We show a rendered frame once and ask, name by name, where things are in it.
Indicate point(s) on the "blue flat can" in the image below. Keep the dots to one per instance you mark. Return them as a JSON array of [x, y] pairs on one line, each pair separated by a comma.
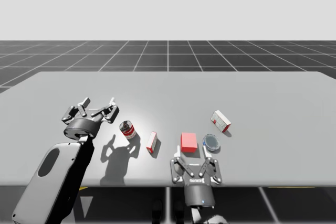
[[211, 142]]

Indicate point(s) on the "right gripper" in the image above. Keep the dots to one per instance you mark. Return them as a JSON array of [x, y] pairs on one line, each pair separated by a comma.
[[198, 192]]

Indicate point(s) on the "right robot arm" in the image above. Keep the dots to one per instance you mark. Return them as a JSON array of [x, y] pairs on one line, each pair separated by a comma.
[[195, 214]]

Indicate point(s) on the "red and white carton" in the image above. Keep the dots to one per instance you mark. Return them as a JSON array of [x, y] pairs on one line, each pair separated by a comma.
[[220, 121], [151, 142]]

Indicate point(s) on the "pink cube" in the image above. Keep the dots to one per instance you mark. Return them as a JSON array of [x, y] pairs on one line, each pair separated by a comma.
[[189, 141]]

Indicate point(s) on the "red and white can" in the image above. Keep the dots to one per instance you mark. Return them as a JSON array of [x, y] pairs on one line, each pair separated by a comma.
[[128, 130]]

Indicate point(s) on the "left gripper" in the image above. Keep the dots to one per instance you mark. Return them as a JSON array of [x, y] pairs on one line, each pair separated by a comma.
[[82, 128]]

